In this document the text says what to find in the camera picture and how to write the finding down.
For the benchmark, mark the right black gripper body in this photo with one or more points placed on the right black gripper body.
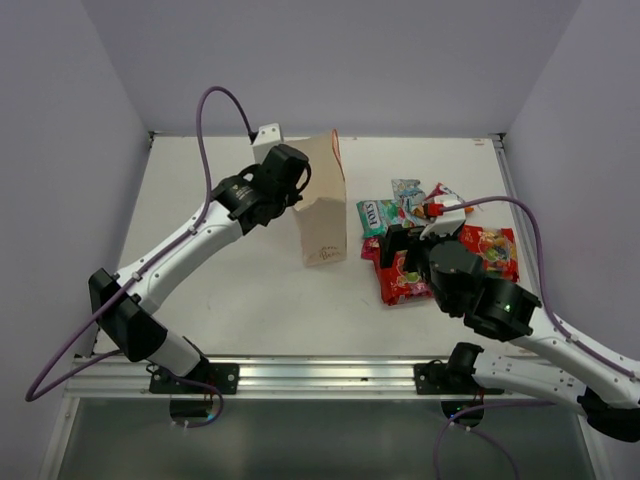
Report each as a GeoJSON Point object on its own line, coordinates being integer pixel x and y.
{"type": "Point", "coordinates": [417, 250]}

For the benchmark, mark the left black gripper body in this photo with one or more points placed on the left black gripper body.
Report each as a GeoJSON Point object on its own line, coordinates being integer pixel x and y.
{"type": "Point", "coordinates": [292, 196]}

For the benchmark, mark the large red candy bag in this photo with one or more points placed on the large red candy bag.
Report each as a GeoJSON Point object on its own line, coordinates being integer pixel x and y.
{"type": "Point", "coordinates": [396, 285]}

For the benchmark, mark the printed bear paper bag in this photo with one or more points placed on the printed bear paper bag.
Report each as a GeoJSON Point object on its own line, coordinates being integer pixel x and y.
{"type": "Point", "coordinates": [321, 214]}

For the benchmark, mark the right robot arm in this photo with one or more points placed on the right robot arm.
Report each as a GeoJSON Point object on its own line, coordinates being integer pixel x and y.
{"type": "Point", "coordinates": [579, 372]}

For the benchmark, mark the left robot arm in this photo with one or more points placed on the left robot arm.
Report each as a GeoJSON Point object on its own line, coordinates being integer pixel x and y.
{"type": "Point", "coordinates": [125, 302]}

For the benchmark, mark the green Fox's mint bag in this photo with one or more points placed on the green Fox's mint bag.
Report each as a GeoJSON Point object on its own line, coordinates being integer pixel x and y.
{"type": "Point", "coordinates": [376, 216]}

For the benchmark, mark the orange fruit candy bag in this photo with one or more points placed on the orange fruit candy bag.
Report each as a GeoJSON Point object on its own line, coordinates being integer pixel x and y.
{"type": "Point", "coordinates": [439, 190]}

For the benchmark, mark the pink small snack packet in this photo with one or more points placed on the pink small snack packet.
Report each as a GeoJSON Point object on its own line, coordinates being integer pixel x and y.
{"type": "Point", "coordinates": [370, 248]}

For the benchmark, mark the silver blue snack packet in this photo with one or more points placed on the silver blue snack packet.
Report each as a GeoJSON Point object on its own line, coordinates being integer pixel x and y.
{"type": "Point", "coordinates": [408, 193]}

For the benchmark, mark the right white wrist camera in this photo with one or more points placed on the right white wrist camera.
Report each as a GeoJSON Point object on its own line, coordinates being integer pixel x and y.
{"type": "Point", "coordinates": [445, 215]}

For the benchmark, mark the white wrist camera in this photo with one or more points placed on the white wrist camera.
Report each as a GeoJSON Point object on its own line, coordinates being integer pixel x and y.
{"type": "Point", "coordinates": [267, 136]}
{"type": "Point", "coordinates": [445, 215]}

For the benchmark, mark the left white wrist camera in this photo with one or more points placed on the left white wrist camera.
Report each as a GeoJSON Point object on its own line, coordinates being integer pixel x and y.
{"type": "Point", "coordinates": [267, 136]}

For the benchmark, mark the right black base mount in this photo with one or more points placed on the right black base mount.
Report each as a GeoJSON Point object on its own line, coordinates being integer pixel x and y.
{"type": "Point", "coordinates": [433, 379]}

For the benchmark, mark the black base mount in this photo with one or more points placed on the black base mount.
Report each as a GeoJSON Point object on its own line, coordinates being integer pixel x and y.
{"type": "Point", "coordinates": [197, 400]}
{"type": "Point", "coordinates": [433, 379]}

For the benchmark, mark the aluminium front rail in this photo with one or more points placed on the aluminium front rail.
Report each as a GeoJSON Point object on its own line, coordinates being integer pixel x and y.
{"type": "Point", "coordinates": [279, 377]}

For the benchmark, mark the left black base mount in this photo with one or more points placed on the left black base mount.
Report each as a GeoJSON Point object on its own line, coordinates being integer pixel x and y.
{"type": "Point", "coordinates": [197, 400]}

